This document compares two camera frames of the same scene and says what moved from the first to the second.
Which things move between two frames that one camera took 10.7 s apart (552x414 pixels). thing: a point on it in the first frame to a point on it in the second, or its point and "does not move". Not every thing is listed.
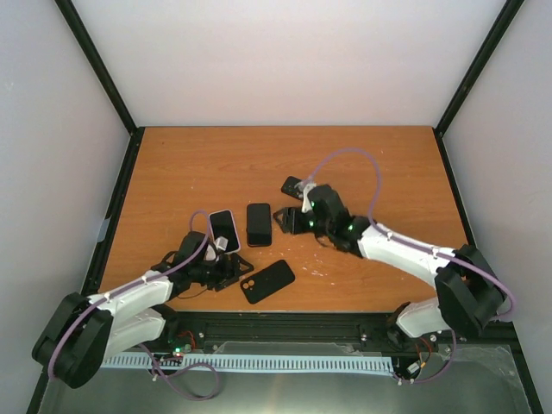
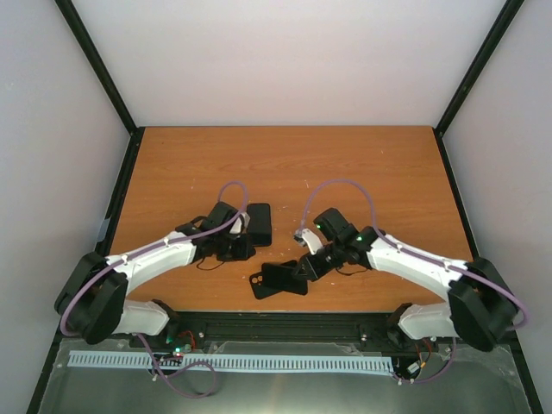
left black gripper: [227, 274] to [245, 250]
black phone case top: [259, 224] does not move
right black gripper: [291, 218] to [304, 260]
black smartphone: [259, 224] does not move
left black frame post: [135, 132] does not move
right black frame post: [479, 65] does not move
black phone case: [288, 187] to [279, 277]
